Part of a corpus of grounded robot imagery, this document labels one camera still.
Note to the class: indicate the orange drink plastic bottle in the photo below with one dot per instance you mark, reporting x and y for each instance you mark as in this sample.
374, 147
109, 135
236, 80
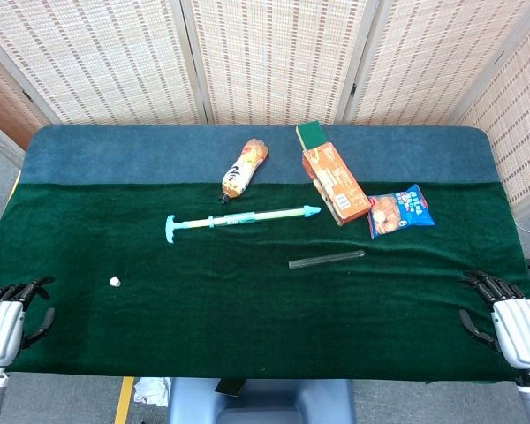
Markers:
243, 170

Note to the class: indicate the teal green water pump toy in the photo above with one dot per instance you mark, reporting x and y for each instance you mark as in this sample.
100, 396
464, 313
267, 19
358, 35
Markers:
229, 219

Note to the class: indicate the green yellow sponge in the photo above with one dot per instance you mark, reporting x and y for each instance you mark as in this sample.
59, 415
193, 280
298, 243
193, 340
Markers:
311, 137

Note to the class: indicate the orange cardboard snack box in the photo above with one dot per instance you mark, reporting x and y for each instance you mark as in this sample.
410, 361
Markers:
335, 181

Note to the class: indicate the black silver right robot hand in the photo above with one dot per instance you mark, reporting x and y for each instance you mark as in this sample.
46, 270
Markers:
521, 331

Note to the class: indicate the dark green velvet cloth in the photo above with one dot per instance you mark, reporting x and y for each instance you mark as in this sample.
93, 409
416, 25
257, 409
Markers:
247, 318

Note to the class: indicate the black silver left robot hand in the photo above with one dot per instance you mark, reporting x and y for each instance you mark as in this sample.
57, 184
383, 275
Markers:
2, 327

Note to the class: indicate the blue fleece table cover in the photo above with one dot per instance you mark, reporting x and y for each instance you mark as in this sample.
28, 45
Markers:
137, 154

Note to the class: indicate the clear plastic tube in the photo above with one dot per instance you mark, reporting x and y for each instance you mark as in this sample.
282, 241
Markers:
327, 259

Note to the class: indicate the small black flat object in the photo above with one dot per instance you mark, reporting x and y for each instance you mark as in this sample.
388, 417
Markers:
229, 387

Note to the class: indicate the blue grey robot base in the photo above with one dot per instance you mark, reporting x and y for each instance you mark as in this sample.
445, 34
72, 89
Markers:
265, 402

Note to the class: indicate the blue snack bag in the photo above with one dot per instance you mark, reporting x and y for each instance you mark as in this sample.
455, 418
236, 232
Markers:
399, 212

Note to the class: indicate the crumpled white paper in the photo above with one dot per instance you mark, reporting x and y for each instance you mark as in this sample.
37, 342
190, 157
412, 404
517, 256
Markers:
152, 391

